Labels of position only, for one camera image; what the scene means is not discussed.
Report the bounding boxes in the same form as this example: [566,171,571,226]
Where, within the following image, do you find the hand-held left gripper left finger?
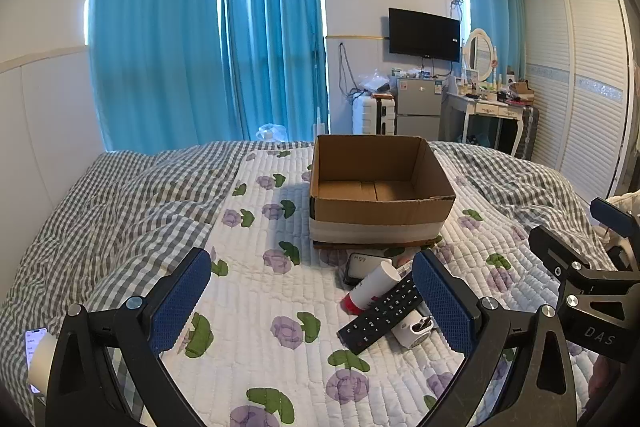
[45,248,213,427]

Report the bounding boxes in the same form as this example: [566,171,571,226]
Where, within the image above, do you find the white plastic bag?
[256,123,290,142]

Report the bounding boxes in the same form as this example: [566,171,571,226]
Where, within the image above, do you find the black remote control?
[337,273,427,356]

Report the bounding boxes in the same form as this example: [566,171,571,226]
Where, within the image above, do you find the oval white mirror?
[462,28,497,84]

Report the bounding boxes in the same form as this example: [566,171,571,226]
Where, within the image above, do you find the black case with white label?
[343,251,397,286]

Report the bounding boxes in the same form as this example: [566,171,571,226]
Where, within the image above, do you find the dark suitcase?
[514,103,541,160]

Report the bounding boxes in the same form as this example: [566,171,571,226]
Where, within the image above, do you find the white suitcase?
[351,94,398,136]

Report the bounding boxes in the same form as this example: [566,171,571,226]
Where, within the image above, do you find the hanging wall cables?
[337,41,362,100]

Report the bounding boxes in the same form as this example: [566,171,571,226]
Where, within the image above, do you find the white floral quilt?
[100,139,621,427]

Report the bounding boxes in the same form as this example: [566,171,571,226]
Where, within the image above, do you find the white wardrobe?
[521,0,637,198]

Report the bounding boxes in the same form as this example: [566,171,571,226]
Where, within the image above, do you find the narrow blue curtain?
[219,0,331,142]

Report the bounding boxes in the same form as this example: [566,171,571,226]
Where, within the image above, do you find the grey checked blanket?
[0,139,618,427]

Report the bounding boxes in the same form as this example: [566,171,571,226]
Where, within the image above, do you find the smartphone with lit screen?
[24,327,49,394]

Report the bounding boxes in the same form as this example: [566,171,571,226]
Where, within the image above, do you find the silver small fridge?
[395,75,444,142]

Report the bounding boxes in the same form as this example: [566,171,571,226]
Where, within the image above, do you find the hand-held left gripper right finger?
[412,249,587,427]

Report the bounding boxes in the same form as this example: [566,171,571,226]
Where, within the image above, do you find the clear plastic bag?
[356,71,392,96]

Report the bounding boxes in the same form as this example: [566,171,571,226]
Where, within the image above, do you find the wide blue curtain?
[86,0,226,155]

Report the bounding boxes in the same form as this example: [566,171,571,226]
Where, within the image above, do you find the white tube with red cap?
[341,259,402,314]

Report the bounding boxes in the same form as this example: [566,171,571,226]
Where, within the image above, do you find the blue basket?
[462,131,502,148]

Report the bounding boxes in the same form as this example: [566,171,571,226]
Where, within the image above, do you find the black wall television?
[388,8,461,63]

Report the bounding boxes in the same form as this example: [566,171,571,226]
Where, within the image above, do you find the white charger plug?
[390,311,435,351]

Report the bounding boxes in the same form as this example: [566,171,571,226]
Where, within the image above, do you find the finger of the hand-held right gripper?
[529,226,640,304]
[590,197,640,270]

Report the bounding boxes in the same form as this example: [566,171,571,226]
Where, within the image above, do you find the blue curtain beside wardrobe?
[457,0,527,80]

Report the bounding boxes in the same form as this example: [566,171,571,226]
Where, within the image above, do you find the white vanity table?
[445,89,532,155]

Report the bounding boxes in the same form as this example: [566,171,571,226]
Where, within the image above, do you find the brown cardboard box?
[308,134,457,250]

